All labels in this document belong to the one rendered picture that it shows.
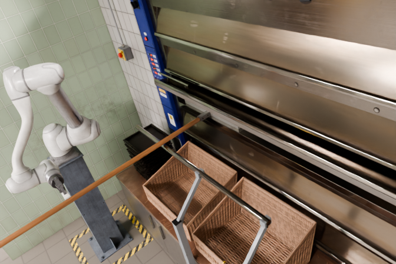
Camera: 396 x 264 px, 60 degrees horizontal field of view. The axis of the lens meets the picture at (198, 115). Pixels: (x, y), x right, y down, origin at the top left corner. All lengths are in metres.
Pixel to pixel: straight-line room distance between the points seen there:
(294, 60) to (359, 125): 0.36
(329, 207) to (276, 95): 0.62
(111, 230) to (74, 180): 0.65
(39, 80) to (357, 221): 1.80
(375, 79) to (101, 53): 2.36
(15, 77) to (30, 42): 0.83
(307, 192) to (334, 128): 0.52
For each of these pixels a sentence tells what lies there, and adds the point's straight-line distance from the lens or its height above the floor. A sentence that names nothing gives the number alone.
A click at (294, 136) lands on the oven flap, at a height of 1.40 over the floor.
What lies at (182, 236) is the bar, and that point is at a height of 0.84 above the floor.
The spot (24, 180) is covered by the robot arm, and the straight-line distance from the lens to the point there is 2.24.
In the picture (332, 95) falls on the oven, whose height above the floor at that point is 1.66.
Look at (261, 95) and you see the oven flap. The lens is 1.73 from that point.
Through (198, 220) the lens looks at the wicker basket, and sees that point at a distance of 2.28.
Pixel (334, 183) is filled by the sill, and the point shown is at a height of 1.18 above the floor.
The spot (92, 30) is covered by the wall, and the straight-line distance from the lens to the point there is 3.08.
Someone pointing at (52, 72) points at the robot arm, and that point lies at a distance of 2.11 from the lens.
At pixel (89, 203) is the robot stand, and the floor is 0.57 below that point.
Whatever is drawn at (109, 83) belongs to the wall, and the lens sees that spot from 3.24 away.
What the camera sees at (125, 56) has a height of 1.45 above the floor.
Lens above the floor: 2.42
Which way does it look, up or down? 32 degrees down
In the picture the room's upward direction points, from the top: 14 degrees counter-clockwise
